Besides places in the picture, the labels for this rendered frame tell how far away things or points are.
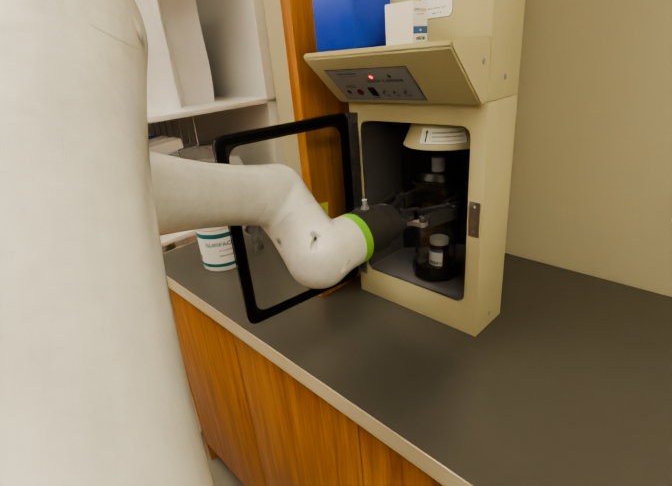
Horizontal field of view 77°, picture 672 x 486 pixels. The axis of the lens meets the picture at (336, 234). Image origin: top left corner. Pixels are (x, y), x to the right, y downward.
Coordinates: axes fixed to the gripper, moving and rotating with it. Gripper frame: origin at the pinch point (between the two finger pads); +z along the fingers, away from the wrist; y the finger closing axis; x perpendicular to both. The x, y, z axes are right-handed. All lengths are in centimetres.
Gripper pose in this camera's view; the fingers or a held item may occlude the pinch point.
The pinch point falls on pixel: (436, 198)
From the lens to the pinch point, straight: 93.9
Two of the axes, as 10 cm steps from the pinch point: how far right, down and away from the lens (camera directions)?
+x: 0.8, 9.2, 3.9
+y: -7.0, -2.3, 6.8
